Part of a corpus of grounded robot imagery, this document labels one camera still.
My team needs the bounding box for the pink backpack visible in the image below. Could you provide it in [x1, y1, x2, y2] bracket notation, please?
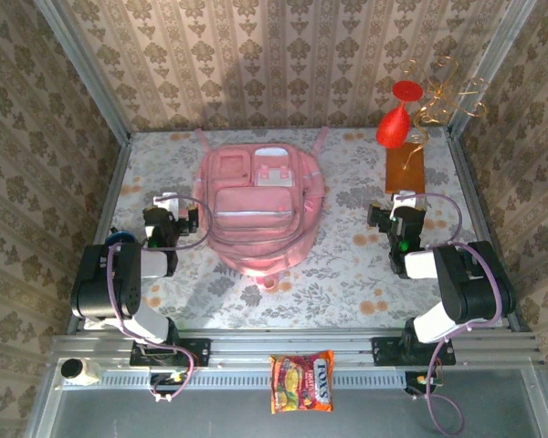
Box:
[192, 126, 331, 291]

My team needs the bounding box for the blue tape roll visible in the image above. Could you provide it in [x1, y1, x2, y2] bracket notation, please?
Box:
[107, 230, 137, 250]

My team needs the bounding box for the orange wooden board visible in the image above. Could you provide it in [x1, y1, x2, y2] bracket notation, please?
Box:
[385, 141, 426, 195]

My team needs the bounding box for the floral tablecloth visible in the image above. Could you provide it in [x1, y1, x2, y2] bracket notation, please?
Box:
[84, 130, 506, 329]

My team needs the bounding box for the red goblet vase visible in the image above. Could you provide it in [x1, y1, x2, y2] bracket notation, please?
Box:
[376, 80, 425, 150]

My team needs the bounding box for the small black circuit board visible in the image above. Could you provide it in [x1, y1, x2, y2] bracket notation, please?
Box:
[404, 371, 444, 396]
[149, 371, 188, 397]

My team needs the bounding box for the white bottle black cap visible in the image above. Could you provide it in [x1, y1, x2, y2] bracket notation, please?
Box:
[58, 359, 102, 388]

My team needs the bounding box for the orange candy bag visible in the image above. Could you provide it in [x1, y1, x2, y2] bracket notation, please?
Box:
[269, 349, 335, 415]

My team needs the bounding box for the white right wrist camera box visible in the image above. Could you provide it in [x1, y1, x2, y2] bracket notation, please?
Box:
[390, 191, 416, 211]

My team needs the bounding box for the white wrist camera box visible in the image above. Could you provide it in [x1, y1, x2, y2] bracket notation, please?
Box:
[153, 192, 182, 215]
[390, 191, 416, 211]

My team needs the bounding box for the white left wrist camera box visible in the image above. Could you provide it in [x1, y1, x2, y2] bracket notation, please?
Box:
[153, 192, 182, 215]

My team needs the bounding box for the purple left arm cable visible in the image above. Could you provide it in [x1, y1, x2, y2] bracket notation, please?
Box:
[107, 194, 212, 405]

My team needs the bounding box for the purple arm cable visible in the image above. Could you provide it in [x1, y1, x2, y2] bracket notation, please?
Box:
[408, 192, 503, 434]
[107, 194, 212, 405]

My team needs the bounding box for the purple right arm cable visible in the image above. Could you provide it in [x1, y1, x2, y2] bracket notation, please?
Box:
[408, 192, 503, 434]

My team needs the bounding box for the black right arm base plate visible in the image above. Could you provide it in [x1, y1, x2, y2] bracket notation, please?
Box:
[371, 336, 457, 367]

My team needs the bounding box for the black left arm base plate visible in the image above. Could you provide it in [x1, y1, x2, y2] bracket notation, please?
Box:
[130, 337, 211, 368]

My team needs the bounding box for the gold wire ornament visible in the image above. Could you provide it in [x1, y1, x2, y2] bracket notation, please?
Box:
[401, 57, 490, 170]

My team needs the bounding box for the aluminium frame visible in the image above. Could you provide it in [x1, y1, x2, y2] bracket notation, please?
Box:
[25, 0, 548, 438]

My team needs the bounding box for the grey slotted cable duct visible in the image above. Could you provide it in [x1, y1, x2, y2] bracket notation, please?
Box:
[100, 369, 407, 390]

